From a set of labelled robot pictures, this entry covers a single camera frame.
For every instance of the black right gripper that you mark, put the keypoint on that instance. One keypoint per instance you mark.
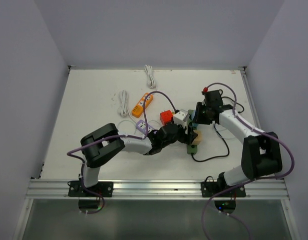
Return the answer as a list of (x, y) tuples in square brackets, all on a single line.
[(198, 118)]

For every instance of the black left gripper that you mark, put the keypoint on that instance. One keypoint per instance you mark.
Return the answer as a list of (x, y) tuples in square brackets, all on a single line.
[(186, 138)]

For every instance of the beige cube adapter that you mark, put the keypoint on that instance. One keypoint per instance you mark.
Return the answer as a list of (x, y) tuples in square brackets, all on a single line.
[(198, 138)]

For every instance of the green power strip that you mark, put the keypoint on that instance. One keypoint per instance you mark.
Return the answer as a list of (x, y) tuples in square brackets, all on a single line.
[(191, 149)]

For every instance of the red cube socket adapter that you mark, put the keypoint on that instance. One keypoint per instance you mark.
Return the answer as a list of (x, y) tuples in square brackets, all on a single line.
[(166, 117)]

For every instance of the purple power strip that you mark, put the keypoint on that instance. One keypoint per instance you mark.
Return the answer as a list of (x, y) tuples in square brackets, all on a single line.
[(141, 127)]

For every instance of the orange power strip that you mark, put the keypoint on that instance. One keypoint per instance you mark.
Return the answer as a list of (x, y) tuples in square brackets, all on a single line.
[(138, 109)]

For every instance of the light blue charger plug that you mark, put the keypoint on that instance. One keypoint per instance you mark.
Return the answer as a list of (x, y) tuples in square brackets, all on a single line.
[(192, 118)]

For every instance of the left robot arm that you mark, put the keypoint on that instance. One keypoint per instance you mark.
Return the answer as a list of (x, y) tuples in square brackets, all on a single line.
[(100, 146)]

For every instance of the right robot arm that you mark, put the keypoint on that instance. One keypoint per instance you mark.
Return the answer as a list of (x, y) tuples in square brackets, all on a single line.
[(260, 152)]

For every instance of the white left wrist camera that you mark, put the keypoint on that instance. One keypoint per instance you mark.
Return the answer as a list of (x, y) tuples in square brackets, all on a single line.
[(181, 117)]

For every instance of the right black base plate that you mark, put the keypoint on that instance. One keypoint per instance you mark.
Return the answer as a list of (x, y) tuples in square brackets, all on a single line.
[(210, 188)]

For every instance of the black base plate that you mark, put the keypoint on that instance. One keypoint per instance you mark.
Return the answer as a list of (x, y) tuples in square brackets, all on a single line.
[(103, 188), (210, 188)]

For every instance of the white cord bundle orange strip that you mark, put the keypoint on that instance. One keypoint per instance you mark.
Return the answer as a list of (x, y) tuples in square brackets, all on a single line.
[(151, 83)]

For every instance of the white cord bundle purple strip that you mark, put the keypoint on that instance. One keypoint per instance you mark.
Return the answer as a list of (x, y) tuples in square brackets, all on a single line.
[(123, 100)]

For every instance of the aluminium front rail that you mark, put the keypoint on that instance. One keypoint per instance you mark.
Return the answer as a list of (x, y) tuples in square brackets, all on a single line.
[(154, 190)]

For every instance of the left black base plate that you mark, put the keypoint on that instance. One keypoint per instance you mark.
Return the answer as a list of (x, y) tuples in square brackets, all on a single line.
[(103, 188)]

